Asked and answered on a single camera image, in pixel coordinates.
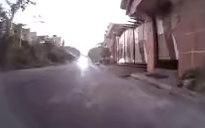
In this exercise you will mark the green tree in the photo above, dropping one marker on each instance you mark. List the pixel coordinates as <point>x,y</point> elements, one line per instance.
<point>98,53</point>

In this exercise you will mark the pale building with awning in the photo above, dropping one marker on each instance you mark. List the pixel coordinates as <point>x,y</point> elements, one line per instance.
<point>126,45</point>

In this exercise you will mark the grey asphalt road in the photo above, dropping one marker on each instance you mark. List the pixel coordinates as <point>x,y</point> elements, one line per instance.
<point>90,103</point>

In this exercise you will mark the grey pavement strip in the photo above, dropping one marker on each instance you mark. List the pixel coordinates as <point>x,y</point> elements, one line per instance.
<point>156,80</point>

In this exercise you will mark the pale buildings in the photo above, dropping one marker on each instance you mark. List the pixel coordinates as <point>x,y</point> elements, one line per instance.
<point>40,38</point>

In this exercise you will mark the green roadside bushes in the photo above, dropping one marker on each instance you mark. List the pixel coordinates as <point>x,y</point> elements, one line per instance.
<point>33,53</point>

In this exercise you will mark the red brick building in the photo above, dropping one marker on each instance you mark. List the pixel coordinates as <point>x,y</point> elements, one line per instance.
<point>196,33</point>

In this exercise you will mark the green weeds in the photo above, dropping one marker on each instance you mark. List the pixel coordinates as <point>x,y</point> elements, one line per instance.
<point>201,80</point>

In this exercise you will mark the bare tree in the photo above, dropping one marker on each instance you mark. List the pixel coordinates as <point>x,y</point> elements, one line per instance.
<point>10,16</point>

